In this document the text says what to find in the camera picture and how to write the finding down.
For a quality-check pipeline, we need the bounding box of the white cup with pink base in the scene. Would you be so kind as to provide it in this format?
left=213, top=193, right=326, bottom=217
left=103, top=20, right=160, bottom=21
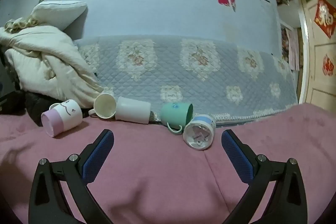
left=41, top=99, right=83, bottom=138

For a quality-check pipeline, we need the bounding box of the plain white cup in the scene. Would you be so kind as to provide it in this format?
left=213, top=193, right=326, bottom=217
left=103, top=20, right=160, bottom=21
left=115, top=97, right=151, bottom=124

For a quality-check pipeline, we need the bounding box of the green cup with handle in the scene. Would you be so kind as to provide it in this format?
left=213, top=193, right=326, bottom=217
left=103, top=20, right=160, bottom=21
left=160, top=102, right=194, bottom=134

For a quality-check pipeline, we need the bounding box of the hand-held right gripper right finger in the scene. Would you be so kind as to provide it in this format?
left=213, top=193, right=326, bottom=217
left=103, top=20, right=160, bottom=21
left=221, top=129, right=308, bottom=224

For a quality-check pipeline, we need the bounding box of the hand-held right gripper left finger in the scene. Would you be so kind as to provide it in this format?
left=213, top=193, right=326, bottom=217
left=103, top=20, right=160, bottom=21
left=28, top=129, right=115, bottom=224

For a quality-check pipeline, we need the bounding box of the dark cloth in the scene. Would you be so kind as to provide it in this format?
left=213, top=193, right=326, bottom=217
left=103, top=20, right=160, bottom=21
left=0, top=89, right=57, bottom=127

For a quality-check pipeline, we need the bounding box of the white cup with blue band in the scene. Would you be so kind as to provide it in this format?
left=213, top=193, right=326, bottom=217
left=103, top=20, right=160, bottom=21
left=183, top=114, right=216, bottom=150

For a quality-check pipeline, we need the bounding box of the cream door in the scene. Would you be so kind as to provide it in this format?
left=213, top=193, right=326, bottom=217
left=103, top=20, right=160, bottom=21
left=297, top=0, right=336, bottom=113

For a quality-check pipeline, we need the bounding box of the red diamond door decoration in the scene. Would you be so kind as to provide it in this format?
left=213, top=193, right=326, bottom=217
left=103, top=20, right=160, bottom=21
left=314, top=0, right=336, bottom=39

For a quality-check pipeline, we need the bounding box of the pink blanket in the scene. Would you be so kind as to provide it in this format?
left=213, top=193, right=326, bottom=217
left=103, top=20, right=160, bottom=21
left=0, top=103, right=336, bottom=224

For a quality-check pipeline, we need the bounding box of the grey floral quilted bedspread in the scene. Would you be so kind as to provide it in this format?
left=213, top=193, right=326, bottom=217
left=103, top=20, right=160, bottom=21
left=74, top=35, right=298, bottom=126

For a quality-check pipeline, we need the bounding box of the white pillow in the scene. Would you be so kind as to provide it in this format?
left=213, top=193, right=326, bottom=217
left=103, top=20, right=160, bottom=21
left=29, top=1, right=88, bottom=33

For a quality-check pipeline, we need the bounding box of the red round door decoration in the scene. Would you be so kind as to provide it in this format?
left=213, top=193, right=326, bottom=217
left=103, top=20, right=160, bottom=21
left=322, top=54, right=335, bottom=77

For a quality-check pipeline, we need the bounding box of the cream duvet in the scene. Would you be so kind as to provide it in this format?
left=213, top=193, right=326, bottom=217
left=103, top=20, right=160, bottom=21
left=0, top=17, right=105, bottom=109

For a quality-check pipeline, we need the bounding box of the cream cup with handle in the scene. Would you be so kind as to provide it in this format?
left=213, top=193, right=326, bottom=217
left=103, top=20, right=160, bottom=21
left=88, top=93, right=117, bottom=119

